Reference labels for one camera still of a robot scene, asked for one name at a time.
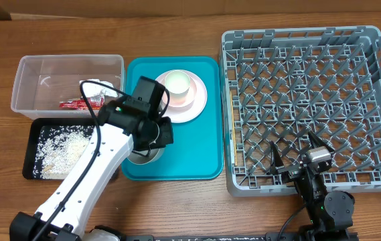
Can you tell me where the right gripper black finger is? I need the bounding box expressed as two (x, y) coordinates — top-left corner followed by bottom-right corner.
(270, 141), (284, 174)
(307, 131), (335, 153)

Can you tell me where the grey bowl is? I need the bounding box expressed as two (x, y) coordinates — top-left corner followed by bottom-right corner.
(128, 148), (164, 165)

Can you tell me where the red snack wrapper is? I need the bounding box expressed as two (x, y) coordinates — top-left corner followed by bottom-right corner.
(59, 96), (104, 110)

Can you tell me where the white cup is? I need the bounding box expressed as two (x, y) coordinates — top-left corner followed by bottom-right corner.
(164, 70), (190, 96)

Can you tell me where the white napkin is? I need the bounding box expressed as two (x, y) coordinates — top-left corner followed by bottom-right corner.
(83, 79), (118, 98)

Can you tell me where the white rice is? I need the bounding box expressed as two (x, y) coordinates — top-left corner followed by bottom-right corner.
(32, 125), (94, 179)

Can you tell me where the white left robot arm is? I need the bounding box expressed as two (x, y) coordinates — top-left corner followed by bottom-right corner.
(9, 76), (173, 240)

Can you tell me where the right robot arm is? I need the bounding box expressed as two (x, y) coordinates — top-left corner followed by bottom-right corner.
(270, 131), (358, 240)

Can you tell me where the large white plate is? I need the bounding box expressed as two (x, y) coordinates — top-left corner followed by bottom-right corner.
(155, 70), (208, 123)

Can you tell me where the small pink plate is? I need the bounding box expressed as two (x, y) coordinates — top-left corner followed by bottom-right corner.
(161, 79), (197, 108)

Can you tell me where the grey dish rack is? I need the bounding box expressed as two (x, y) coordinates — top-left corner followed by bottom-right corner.
(220, 25), (381, 197)

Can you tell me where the teal plastic tray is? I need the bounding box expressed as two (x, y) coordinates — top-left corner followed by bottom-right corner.
(121, 56), (224, 181)

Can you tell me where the wooden chopstick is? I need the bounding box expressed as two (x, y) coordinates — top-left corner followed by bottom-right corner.
(230, 96), (238, 167)
(229, 90), (237, 166)

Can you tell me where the clear plastic storage bin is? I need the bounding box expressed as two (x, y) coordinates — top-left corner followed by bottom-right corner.
(11, 54), (126, 119)

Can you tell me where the black tray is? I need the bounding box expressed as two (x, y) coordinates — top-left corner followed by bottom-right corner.
(22, 118), (94, 179)

